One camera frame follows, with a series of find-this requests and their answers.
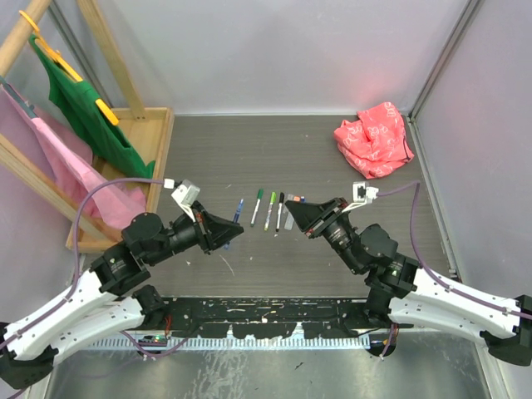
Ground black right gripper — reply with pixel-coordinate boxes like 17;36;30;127
284;197;362;273

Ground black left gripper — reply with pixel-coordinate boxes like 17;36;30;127
148;200;244;264

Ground grey highlighter with orange tip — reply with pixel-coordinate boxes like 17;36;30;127
284;212;294;230

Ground dark blue pen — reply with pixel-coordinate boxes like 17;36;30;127
224;198;244;250

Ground white pen with black end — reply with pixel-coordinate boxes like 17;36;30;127
275;201;283;233

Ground white marker with green end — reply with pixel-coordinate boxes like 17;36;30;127
250;198;261;227

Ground white pen with lime end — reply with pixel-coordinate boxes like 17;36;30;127
264;201;274;231

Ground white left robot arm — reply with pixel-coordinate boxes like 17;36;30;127
1;202;244;390

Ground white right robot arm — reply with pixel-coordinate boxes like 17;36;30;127
285;198;531;367

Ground coral patterned cloth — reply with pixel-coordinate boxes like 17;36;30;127
333;101;414;180

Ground wooden rack base tray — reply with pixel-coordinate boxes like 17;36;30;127
66;107;175;254

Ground pink cloth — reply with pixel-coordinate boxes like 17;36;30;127
1;87;146;229

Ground green cloth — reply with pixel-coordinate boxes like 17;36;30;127
28;34;155;179

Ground yellow clothes hanger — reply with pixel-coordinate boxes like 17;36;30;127
19;10;119;126

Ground blue-grey clothes hanger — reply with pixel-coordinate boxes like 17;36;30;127
0;76;37;119

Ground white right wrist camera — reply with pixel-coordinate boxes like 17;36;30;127
342;181;379;213

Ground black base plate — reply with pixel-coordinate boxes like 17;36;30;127
136;297;392;339

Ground grey slotted cable duct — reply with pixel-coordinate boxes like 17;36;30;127
82;334;370;352

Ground aluminium frame post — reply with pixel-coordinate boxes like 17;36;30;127
408;0;485;121

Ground wooden rack frame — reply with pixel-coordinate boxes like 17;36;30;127
1;1;155;242

